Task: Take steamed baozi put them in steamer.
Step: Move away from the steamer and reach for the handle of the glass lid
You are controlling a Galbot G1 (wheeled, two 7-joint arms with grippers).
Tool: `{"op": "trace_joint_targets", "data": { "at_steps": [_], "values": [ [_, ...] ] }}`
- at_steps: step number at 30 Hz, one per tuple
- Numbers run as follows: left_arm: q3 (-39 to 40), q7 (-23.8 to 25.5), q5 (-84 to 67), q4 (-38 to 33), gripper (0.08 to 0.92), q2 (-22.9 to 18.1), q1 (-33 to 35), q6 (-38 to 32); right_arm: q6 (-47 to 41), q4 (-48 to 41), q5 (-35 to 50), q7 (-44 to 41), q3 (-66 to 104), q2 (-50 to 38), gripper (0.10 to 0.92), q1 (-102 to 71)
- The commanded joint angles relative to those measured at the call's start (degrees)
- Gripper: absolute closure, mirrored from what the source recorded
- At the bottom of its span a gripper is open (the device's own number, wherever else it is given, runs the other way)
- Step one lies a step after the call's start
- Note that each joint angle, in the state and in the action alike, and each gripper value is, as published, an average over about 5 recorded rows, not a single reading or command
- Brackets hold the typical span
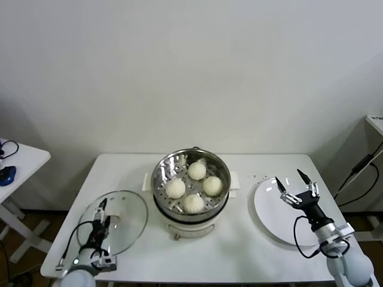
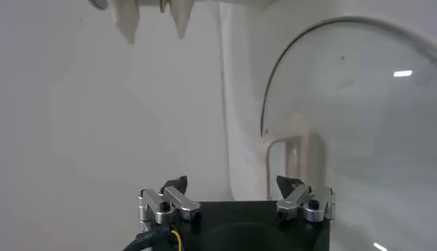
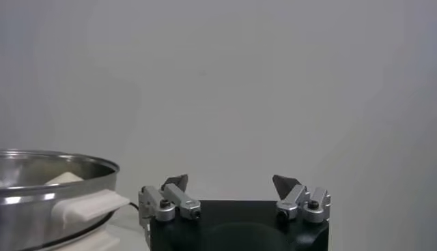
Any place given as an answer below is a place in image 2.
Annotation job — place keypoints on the steel steamer basket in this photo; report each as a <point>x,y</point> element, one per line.
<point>126,20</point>

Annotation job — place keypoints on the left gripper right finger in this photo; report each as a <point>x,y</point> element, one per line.
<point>300,198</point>

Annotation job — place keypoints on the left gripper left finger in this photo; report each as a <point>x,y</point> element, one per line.
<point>170,199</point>

